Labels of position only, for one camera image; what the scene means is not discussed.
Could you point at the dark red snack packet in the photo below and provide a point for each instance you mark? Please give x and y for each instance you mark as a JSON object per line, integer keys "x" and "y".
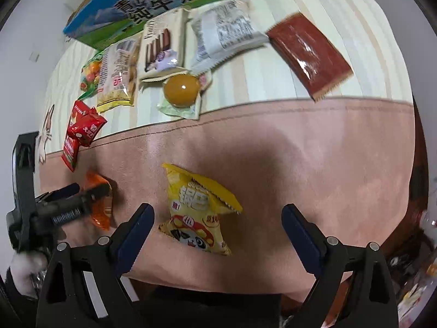
{"x": 307, "y": 51}

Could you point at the long red snack packet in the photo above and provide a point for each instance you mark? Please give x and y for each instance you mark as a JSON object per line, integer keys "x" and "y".
{"x": 70, "y": 152}

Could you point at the colourful candy bag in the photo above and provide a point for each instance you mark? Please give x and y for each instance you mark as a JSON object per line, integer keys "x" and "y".
{"x": 90, "y": 75}

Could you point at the pink blanket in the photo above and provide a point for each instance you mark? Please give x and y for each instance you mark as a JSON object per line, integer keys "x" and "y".
{"x": 307, "y": 164}

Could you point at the beige chocolate stick packet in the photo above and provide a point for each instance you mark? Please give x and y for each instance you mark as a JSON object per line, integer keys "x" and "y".
{"x": 160, "y": 44}

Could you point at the small red snack packet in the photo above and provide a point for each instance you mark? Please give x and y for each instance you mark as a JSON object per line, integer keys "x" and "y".
{"x": 87, "y": 126}

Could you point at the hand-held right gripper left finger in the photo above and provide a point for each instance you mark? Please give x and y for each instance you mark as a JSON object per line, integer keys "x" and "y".
{"x": 135, "y": 235}

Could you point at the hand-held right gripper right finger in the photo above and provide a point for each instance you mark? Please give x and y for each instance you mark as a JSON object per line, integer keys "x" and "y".
{"x": 302, "y": 235}

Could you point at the orange snack packet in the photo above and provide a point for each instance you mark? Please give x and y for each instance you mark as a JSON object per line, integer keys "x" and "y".
{"x": 100, "y": 211}

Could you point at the white yellow cracker packet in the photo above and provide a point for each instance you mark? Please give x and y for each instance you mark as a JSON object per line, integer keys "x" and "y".
{"x": 114, "y": 78}

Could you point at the blue green milk carton box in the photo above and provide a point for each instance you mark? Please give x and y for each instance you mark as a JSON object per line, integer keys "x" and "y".
{"x": 153, "y": 3}

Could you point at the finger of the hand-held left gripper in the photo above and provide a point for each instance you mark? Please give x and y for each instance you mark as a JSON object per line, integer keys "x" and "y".
{"x": 95, "y": 192}
{"x": 66, "y": 189}

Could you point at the packaged braised egg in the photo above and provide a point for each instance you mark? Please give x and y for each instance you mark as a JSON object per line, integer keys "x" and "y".
{"x": 181, "y": 88}

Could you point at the person's left forearm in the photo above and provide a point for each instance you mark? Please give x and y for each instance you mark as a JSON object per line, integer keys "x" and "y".
{"x": 24, "y": 270}

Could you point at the striped bed sheet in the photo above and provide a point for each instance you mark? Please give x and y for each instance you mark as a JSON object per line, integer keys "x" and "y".
{"x": 245, "y": 82}

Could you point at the yellow snack packet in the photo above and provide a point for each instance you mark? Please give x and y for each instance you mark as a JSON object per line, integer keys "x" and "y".
{"x": 198, "y": 211}

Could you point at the white silver snack packet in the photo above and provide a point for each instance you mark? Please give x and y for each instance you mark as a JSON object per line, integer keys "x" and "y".
{"x": 225, "y": 30}

